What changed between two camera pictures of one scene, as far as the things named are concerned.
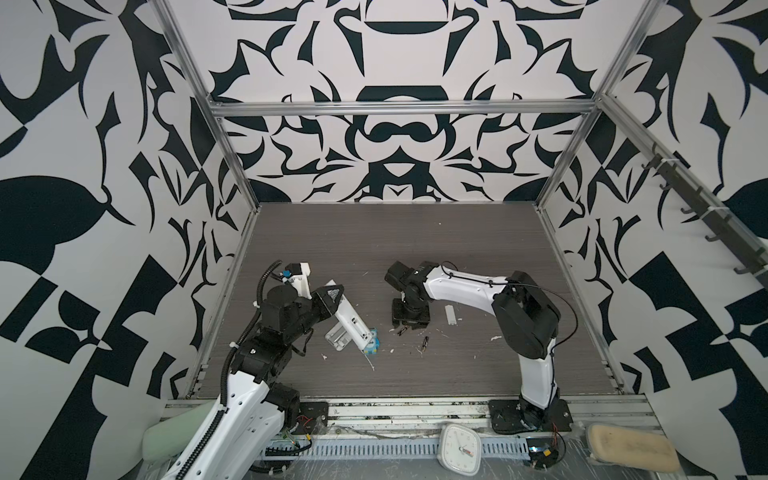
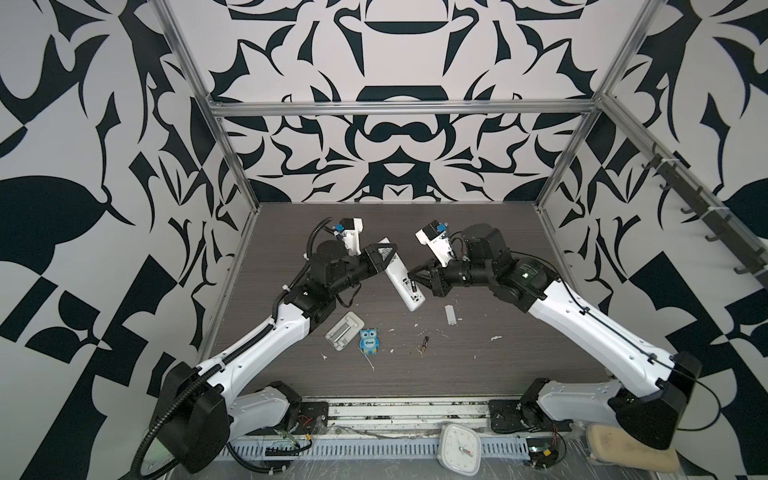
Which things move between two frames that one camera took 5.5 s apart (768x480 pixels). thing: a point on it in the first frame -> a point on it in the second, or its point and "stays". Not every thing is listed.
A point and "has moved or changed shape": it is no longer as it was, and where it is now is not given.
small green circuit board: (543, 452) stays
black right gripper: (419, 322) -> (439, 281)
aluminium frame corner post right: (650, 13) stays
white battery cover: (338, 337) stays
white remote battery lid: (450, 313) stays
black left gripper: (324, 303) -> (371, 259)
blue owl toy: (375, 342) stays
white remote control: (352, 321) has moved or changed shape
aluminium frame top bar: (300, 105) stays
